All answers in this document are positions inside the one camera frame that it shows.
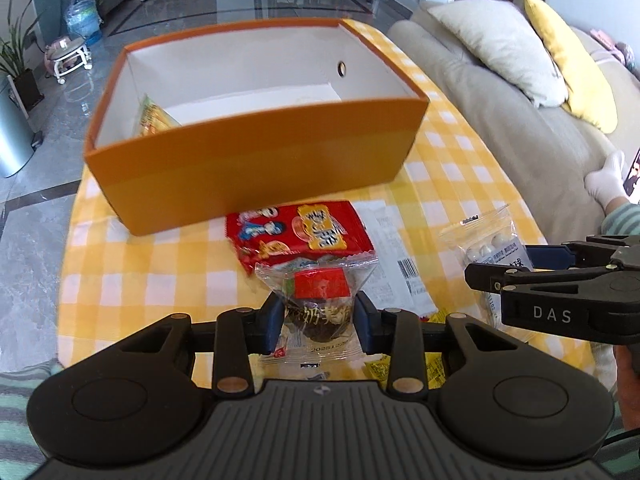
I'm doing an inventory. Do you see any potted plant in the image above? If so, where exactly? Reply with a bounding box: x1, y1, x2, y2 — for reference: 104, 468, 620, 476
0, 0, 47, 112

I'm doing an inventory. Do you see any grey metal bin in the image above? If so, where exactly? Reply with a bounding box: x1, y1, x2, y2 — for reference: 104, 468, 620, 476
0, 74, 36, 179

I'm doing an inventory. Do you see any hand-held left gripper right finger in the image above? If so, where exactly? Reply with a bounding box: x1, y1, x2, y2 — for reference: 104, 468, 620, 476
356, 294, 521, 395

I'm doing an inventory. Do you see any small yellow candy packet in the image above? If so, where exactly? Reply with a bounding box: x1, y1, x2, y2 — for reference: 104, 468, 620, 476
362, 355, 393, 386
424, 309, 451, 391

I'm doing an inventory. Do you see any yellow checkered tablecloth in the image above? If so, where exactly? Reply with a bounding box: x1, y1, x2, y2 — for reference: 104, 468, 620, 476
57, 19, 617, 392

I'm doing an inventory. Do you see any clear bag of white balls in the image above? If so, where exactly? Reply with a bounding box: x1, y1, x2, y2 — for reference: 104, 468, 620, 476
439, 204, 526, 331

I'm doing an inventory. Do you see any white barcode packet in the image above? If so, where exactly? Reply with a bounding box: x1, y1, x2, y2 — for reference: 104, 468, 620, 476
350, 200, 436, 318

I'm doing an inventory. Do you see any blue water jug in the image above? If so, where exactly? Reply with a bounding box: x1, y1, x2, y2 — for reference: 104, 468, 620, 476
65, 0, 104, 44

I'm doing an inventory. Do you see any yellow pillow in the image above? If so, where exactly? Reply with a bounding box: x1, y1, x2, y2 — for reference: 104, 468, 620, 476
522, 0, 619, 135

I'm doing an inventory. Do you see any green striped cloth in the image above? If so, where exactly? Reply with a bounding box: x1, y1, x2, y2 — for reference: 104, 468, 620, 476
0, 360, 66, 467

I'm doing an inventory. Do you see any pink wheeled stool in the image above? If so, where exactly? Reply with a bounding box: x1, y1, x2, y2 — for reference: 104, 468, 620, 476
44, 34, 94, 86

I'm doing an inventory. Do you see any clear chocolate candy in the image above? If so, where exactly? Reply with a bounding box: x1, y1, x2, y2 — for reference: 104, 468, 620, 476
254, 255, 378, 366

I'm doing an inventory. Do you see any red noodle snack packet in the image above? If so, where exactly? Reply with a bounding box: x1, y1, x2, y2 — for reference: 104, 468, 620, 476
225, 200, 376, 278

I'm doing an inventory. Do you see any white pillow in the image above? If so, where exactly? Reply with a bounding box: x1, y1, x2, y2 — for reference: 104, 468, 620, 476
427, 2, 571, 109

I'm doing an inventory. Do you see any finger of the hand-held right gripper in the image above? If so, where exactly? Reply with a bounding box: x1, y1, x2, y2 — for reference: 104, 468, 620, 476
464, 259, 640, 292
525, 233, 640, 269

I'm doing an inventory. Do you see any person's white socked foot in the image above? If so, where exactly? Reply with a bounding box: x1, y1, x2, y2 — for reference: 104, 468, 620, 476
584, 150, 630, 212

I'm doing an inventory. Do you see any yellow green snack packet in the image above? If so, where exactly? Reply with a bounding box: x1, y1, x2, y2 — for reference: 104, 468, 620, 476
136, 94, 182, 137

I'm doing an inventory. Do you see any person's right forearm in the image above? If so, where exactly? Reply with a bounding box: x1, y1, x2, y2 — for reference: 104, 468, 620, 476
615, 345, 640, 431

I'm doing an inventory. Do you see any pink soft item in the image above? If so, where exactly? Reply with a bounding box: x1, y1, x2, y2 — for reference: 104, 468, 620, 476
590, 29, 637, 67

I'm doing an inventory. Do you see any phone screen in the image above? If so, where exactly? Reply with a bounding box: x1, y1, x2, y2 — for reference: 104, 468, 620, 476
620, 147, 640, 206

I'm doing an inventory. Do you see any beige sofa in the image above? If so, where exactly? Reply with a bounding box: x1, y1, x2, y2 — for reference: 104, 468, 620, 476
387, 0, 640, 223

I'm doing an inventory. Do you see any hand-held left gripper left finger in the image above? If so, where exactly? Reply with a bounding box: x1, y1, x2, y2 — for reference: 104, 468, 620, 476
119, 292, 287, 395

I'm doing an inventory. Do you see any orange cardboard box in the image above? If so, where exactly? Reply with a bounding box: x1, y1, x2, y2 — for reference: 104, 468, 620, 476
83, 16, 430, 237

